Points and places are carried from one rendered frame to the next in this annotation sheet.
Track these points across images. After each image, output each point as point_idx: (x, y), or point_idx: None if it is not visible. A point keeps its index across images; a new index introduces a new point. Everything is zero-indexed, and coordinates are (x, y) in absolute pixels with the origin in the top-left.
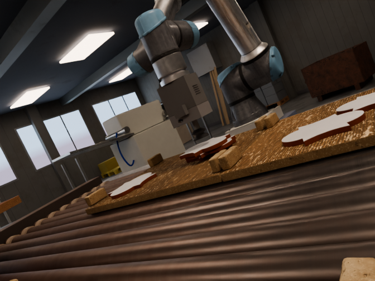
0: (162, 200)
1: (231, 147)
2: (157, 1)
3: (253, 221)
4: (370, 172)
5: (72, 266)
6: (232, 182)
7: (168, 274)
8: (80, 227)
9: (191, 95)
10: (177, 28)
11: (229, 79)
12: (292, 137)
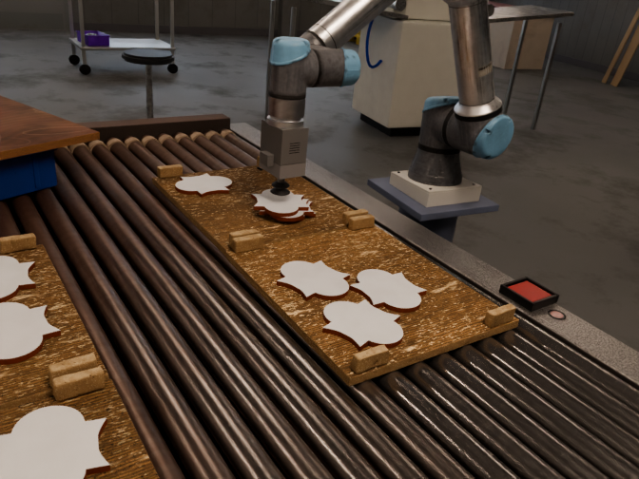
0: (194, 229)
1: (258, 234)
2: None
3: (172, 308)
4: (241, 336)
5: (88, 238)
6: (231, 264)
7: (100, 300)
8: (135, 193)
9: (280, 152)
10: (317, 71)
11: (432, 114)
12: (289, 268)
